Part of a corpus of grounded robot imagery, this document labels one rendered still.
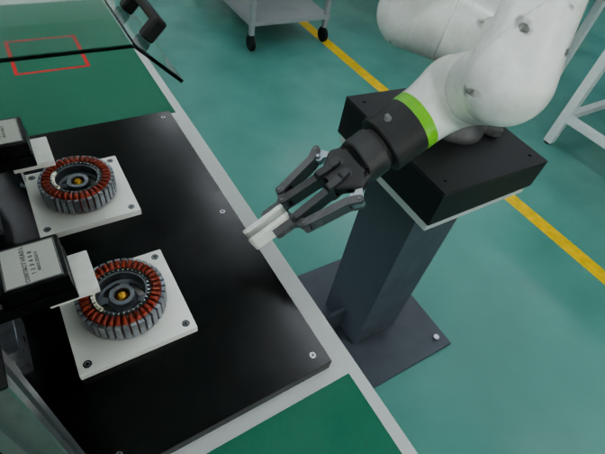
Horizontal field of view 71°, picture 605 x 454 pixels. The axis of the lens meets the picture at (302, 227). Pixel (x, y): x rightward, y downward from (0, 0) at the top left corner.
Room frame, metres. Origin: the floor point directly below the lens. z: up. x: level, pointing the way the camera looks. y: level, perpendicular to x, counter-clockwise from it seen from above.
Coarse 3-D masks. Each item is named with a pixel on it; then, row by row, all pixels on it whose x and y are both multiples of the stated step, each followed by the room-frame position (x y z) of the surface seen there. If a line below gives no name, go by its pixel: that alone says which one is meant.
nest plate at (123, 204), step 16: (112, 160) 0.56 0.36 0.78; (32, 176) 0.48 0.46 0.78; (32, 192) 0.45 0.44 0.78; (128, 192) 0.49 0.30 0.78; (32, 208) 0.41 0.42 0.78; (48, 208) 0.42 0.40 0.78; (112, 208) 0.45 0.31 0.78; (128, 208) 0.46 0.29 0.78; (48, 224) 0.39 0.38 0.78; (64, 224) 0.40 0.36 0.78; (80, 224) 0.40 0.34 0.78; (96, 224) 0.42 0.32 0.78
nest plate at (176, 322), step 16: (144, 256) 0.37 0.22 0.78; (160, 256) 0.38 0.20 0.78; (160, 272) 0.35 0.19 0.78; (112, 288) 0.31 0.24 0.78; (176, 288) 0.33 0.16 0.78; (64, 304) 0.27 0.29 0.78; (176, 304) 0.30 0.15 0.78; (64, 320) 0.25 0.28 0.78; (80, 320) 0.25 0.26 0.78; (160, 320) 0.28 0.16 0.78; (176, 320) 0.28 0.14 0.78; (192, 320) 0.29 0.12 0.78; (80, 336) 0.23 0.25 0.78; (144, 336) 0.25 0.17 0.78; (160, 336) 0.25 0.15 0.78; (176, 336) 0.26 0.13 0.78; (80, 352) 0.21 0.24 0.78; (96, 352) 0.21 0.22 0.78; (112, 352) 0.22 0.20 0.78; (128, 352) 0.22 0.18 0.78; (144, 352) 0.23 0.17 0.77; (80, 368) 0.19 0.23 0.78; (96, 368) 0.19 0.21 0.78
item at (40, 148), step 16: (0, 128) 0.43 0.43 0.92; (16, 128) 0.44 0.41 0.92; (0, 144) 0.40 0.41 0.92; (16, 144) 0.41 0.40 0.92; (32, 144) 0.45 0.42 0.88; (48, 144) 0.46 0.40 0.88; (0, 160) 0.39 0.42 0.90; (16, 160) 0.40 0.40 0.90; (32, 160) 0.41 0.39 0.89; (48, 160) 0.43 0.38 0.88
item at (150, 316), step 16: (96, 272) 0.31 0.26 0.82; (112, 272) 0.31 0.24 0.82; (128, 272) 0.32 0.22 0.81; (144, 272) 0.32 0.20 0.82; (128, 288) 0.30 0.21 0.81; (144, 288) 0.31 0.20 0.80; (160, 288) 0.30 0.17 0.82; (80, 304) 0.25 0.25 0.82; (96, 304) 0.26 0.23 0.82; (112, 304) 0.27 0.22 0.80; (128, 304) 0.28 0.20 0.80; (144, 304) 0.27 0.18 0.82; (160, 304) 0.28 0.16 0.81; (96, 320) 0.24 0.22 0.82; (112, 320) 0.24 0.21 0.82; (128, 320) 0.25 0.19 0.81; (144, 320) 0.26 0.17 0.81; (96, 336) 0.23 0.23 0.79; (112, 336) 0.23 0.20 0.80; (128, 336) 0.24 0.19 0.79
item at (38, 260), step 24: (48, 240) 0.27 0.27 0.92; (0, 264) 0.23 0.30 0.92; (24, 264) 0.23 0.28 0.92; (48, 264) 0.24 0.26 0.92; (72, 264) 0.27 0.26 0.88; (0, 288) 0.20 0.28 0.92; (24, 288) 0.21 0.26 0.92; (48, 288) 0.22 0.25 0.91; (72, 288) 0.23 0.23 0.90; (96, 288) 0.25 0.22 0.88; (0, 312) 0.19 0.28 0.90; (24, 312) 0.20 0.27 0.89
